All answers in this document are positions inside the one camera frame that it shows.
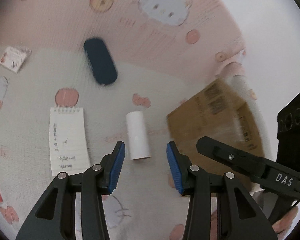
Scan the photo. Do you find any white cylinder roll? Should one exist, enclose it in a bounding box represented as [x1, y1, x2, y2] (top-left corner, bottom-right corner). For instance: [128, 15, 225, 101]
[126, 111, 151, 160]

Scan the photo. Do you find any brown cardboard box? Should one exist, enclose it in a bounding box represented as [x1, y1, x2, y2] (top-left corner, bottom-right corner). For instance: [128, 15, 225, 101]
[166, 77, 266, 190]

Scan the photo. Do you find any pink hello kitty blanket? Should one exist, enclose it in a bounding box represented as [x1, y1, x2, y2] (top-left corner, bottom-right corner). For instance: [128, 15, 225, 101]
[0, 0, 246, 239]

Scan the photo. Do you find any white spiral notepad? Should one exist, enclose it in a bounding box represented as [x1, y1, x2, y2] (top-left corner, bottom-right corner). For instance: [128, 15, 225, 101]
[49, 107, 90, 177]

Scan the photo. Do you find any dark navy glasses case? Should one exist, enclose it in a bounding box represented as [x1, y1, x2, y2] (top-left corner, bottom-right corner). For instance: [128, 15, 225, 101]
[83, 37, 118, 86]

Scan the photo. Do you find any person's right hand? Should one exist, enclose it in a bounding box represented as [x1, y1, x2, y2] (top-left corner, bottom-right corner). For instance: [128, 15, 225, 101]
[272, 206, 299, 239]

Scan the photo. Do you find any white floral card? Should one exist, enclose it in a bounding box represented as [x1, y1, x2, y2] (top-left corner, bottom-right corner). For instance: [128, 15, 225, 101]
[0, 46, 32, 74]

